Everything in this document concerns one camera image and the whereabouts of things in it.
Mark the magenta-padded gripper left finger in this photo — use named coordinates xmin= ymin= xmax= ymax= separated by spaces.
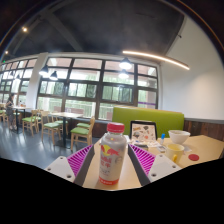
xmin=44 ymin=144 xmax=96 ymax=187

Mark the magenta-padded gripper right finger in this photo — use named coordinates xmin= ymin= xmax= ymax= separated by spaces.
xmin=127 ymin=143 xmax=183 ymax=187

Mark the red-capped clear drink bottle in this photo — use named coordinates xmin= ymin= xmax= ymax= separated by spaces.
xmin=98 ymin=122 xmax=129 ymax=186

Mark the pale yellow mug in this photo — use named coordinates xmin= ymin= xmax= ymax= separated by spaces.
xmin=164 ymin=143 xmax=185 ymax=164

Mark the printed sticker sheet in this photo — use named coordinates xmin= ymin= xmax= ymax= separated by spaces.
xmin=131 ymin=139 xmax=161 ymax=148

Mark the flat round red coaster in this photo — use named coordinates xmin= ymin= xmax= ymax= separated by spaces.
xmin=187 ymin=153 xmax=200 ymax=162

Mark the small dark box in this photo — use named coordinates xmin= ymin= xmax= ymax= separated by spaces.
xmin=133 ymin=141 xmax=150 ymax=148

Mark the white bowl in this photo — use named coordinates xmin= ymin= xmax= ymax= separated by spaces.
xmin=167 ymin=129 xmax=191 ymax=145

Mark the black sticker-covered tablet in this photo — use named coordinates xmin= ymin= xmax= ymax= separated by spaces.
xmin=129 ymin=120 xmax=158 ymax=143

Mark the group of green-seated wooden chairs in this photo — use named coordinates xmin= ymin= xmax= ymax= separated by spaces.
xmin=0 ymin=106 xmax=96 ymax=148

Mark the green upholstered bench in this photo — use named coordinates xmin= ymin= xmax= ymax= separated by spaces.
xmin=111 ymin=106 xmax=185 ymax=138

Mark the square wooden dining table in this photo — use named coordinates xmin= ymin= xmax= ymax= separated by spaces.
xmin=11 ymin=105 xmax=34 ymax=134
xmin=48 ymin=111 xmax=85 ymax=148

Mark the person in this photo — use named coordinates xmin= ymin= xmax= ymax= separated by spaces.
xmin=4 ymin=93 xmax=18 ymax=131

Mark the long curved ceiling light strip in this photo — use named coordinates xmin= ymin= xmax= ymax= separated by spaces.
xmin=121 ymin=49 xmax=191 ymax=71

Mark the group of pendant lamps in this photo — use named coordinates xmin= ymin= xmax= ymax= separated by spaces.
xmin=38 ymin=57 xmax=133 ymax=82

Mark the large dark-framed window wall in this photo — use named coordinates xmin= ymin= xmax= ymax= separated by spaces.
xmin=0 ymin=57 xmax=159 ymax=121

